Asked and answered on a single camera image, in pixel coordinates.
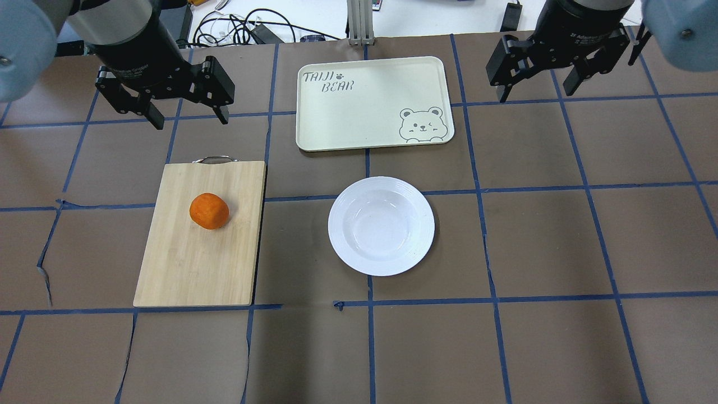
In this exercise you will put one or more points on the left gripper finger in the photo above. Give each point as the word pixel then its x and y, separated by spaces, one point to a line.
pixel 144 107
pixel 222 113

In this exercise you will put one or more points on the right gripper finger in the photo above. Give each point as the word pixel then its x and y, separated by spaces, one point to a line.
pixel 583 69
pixel 505 83

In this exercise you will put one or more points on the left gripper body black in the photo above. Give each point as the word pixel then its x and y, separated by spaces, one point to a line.
pixel 141 59

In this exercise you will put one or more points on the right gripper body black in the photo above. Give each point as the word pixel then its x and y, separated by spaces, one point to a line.
pixel 571 35

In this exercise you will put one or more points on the orange fruit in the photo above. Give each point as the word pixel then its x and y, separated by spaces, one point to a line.
pixel 209 211

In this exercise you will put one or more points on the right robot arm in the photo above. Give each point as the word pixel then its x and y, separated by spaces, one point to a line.
pixel 685 32

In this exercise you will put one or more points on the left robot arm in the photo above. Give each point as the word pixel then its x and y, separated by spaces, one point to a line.
pixel 30 28

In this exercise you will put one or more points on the cream bear tray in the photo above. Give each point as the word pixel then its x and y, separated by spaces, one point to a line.
pixel 384 103

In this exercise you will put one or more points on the black power adapter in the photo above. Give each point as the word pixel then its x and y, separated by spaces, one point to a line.
pixel 511 16

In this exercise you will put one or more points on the bamboo cutting board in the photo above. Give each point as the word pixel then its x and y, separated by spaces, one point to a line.
pixel 185 265

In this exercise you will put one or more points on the white round plate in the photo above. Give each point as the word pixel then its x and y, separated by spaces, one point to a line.
pixel 381 226

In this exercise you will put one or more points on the aluminium frame post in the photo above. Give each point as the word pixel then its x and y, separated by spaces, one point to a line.
pixel 360 22

